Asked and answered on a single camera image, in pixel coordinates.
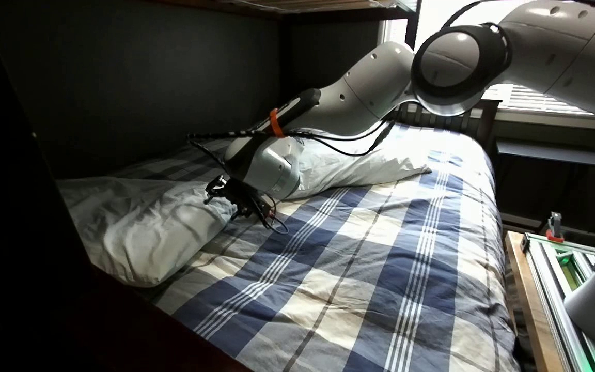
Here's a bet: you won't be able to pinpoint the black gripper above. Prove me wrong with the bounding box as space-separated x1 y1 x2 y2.
202 173 288 230

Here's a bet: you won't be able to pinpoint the blue white plaid blanket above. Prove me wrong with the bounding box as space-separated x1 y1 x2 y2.
108 121 520 372

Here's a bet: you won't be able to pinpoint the light wooden board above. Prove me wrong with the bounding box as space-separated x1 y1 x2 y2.
503 229 571 372

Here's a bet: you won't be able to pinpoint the small red clamp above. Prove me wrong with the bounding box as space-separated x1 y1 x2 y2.
543 211 566 246

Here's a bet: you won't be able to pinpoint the dark shelf board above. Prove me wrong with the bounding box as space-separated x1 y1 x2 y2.
494 138 595 172

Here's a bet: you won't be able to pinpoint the white window blinds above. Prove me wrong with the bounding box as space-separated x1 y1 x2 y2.
481 81 595 120

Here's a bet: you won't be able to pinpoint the black cable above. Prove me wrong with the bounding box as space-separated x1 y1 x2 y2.
188 114 399 161

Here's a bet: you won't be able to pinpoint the aluminium profile frame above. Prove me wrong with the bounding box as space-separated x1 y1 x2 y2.
520 230 595 372

